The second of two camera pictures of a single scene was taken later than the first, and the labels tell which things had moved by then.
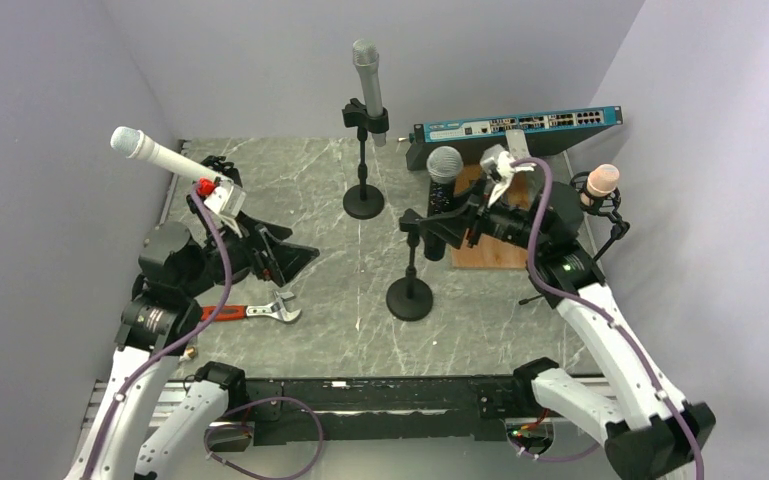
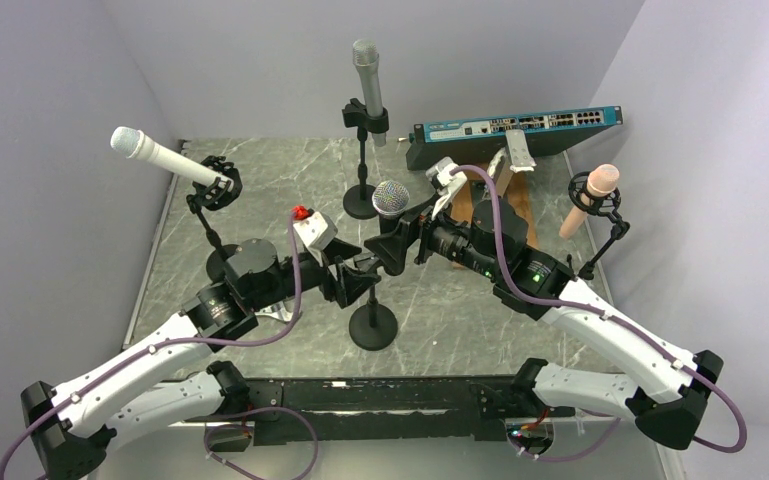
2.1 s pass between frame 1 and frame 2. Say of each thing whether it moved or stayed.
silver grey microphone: stayed
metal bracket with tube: stayed
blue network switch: stayed
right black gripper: moved
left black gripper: moved
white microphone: stayed
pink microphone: stayed
